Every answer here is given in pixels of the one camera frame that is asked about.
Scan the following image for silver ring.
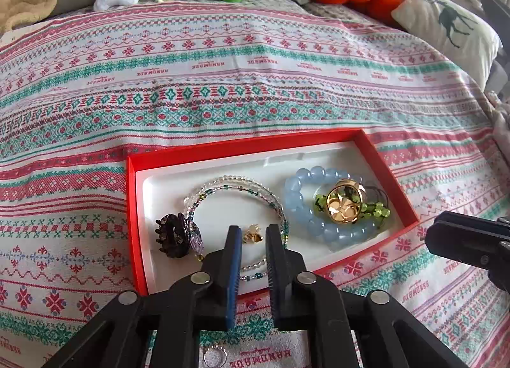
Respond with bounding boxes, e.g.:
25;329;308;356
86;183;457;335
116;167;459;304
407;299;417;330
201;344;229;368

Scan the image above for patterned handmade bedspread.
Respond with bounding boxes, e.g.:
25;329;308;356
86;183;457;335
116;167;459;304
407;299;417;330
1;0;509;367

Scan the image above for clear bead bracelet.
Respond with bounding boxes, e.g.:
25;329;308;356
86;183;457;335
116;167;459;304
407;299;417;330
182;174;290;273

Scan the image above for red jewelry box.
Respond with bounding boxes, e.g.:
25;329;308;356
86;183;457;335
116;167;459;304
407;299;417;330
125;128;420;297

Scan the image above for deer print pillow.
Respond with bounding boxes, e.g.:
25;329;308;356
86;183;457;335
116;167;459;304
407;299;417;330
391;0;502;89

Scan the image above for black hair claw clip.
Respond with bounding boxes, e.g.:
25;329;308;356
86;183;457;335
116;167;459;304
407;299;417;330
155;212;190;258

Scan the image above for gold hoop earrings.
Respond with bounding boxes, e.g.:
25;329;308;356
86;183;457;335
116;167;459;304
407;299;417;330
326;179;367;224

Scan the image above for blue bead bracelet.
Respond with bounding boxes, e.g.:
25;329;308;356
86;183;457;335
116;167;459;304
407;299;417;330
282;165;384;252

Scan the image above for small gold earring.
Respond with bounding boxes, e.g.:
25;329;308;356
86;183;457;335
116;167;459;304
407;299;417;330
242;224;264;244

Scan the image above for thin beaded necklace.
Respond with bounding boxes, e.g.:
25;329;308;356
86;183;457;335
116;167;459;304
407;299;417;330
186;181;290;282

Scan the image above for green bead bracelet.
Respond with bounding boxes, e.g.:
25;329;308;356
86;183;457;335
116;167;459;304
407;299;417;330
313;186;393;229

